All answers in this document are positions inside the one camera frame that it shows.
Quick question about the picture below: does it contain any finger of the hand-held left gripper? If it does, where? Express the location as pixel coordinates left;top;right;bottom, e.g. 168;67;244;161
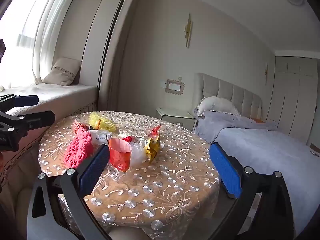
0;110;55;130
0;94;39;112

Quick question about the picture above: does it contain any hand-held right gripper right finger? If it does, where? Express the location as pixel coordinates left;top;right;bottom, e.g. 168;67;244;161
209;142;294;240

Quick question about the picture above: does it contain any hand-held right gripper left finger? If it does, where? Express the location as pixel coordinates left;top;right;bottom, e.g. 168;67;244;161
26;144;110;240

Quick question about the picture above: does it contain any red knitted cloth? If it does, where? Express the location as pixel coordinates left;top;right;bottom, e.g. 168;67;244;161
64;126;94;168

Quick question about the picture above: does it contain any orange plastic cup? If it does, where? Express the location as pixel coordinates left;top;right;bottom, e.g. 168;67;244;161
108;137;132;172

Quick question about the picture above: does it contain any printed white wrapper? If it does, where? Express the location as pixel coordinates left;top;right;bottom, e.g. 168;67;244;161
88;129;111;147

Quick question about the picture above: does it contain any yellow plastic snack bag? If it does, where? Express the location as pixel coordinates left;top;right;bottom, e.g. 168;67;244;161
89;112;117;132

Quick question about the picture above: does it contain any white tissue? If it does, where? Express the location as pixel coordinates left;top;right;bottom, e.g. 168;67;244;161
129;140;148;167

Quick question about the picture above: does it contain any gold snack wrapper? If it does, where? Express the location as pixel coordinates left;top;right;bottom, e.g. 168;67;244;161
141;131;161;164

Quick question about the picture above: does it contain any beige window seat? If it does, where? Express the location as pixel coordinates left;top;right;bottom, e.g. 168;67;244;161
0;84;98;188

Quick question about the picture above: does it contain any bed with grey blanket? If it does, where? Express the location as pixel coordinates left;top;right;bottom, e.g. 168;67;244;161
194;110;320;238

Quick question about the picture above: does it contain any beige cushion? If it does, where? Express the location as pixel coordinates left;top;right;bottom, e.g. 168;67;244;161
42;57;82;87

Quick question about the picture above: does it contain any embroidered beige tablecloth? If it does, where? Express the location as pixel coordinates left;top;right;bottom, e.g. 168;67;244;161
37;111;220;233

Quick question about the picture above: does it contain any white ruffled pillow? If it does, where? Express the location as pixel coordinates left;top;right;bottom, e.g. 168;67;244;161
195;96;241;117

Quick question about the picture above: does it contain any white nightstand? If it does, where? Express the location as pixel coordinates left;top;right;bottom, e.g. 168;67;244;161
156;107;197;132

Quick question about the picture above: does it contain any sheer white curtain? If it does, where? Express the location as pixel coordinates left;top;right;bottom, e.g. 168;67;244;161
15;0;83;85

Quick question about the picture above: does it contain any beige tufted headboard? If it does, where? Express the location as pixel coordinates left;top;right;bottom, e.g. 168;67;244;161
195;72;263;120

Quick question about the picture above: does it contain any beige wardrobe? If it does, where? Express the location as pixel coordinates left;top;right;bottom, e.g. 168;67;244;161
266;55;319;143

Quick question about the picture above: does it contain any framed wall switch panel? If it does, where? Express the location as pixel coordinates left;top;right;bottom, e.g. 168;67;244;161
161;79;184;96

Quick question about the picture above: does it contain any long gold wall lamp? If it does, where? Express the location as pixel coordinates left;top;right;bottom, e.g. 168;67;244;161
184;13;192;48

